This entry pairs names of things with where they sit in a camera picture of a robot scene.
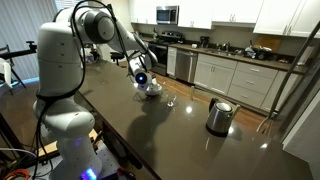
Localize narrow white base cabinet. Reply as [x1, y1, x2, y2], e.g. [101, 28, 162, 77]
[166, 46, 178, 78]

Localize wooden cutting board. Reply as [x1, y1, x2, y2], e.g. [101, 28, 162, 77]
[258, 34, 282, 52]

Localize white perforated base plate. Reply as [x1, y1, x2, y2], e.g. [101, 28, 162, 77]
[26, 141, 122, 180]

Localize white drawer base cabinet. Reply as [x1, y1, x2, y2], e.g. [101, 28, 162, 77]
[227, 61, 280, 109]

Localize white ceramic bowl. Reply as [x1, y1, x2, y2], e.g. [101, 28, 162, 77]
[145, 83, 164, 98]

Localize stainless steel dishwasher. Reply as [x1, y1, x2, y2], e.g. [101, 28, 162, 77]
[175, 49, 199, 84]

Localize tan wooden chair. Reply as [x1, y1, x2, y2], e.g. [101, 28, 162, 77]
[188, 83, 242, 120]

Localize black coffee maker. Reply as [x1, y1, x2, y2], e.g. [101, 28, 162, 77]
[199, 35, 211, 49]

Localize black kitchen stove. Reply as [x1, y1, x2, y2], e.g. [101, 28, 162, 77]
[148, 30, 185, 77]

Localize white two-door base cabinet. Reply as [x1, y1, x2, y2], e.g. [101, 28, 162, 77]
[260, 70, 301, 113]

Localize white sink base cabinet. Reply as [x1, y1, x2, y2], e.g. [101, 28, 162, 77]
[193, 53, 238, 96]

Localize white wall cabinets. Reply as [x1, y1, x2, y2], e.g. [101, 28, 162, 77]
[253, 0, 320, 39]
[129, 0, 265, 30]

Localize black office chair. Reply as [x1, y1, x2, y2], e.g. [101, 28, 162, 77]
[109, 51, 125, 67]

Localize white window blind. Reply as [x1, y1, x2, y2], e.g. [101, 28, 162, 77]
[54, 0, 81, 11]

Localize dish pile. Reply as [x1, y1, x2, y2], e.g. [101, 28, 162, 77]
[244, 44, 273, 62]

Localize stainless steel refrigerator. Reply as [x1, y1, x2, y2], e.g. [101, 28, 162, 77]
[266, 19, 320, 180]

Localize orange cable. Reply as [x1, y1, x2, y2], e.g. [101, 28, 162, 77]
[2, 168, 32, 180]

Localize steel pot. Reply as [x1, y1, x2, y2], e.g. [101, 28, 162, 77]
[205, 97, 235, 138]

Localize metal sink faucet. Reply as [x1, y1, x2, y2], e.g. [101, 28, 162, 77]
[220, 41, 232, 53]

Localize stainless steel microwave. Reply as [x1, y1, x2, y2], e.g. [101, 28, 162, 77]
[155, 5, 180, 26]

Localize white paper towel roll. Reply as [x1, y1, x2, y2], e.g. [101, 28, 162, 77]
[297, 44, 315, 66]

